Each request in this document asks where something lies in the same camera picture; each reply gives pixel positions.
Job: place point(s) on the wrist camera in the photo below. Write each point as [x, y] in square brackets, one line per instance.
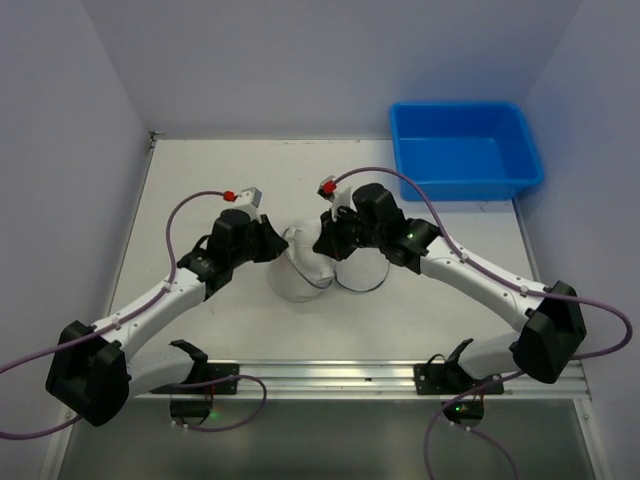
[248, 201]
[335, 193]

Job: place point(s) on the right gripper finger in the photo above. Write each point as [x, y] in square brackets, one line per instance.
[344, 246]
[327, 243]

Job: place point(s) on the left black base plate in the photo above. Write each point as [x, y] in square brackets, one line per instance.
[220, 378]

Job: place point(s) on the aluminium mounting rail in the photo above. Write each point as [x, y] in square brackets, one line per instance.
[387, 380]

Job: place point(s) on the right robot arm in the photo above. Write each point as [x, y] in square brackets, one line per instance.
[546, 325]

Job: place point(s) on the blue plastic bin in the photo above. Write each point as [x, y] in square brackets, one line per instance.
[465, 150]

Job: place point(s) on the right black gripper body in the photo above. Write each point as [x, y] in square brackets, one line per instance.
[329, 239]

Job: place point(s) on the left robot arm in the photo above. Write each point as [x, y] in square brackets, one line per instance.
[98, 367]

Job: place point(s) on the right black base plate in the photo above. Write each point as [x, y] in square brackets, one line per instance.
[446, 378]

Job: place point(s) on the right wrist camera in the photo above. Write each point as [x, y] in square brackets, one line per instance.
[335, 193]

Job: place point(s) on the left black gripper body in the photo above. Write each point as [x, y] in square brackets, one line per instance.
[270, 238]

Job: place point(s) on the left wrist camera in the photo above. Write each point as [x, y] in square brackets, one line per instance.
[248, 201]

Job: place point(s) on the white bra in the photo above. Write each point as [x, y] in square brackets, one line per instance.
[316, 269]

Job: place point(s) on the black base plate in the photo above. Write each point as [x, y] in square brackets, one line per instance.
[220, 378]
[446, 378]

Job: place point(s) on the white mesh laundry bag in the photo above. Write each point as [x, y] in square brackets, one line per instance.
[362, 272]

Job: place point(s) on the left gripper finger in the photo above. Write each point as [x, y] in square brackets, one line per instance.
[264, 226]
[271, 246]

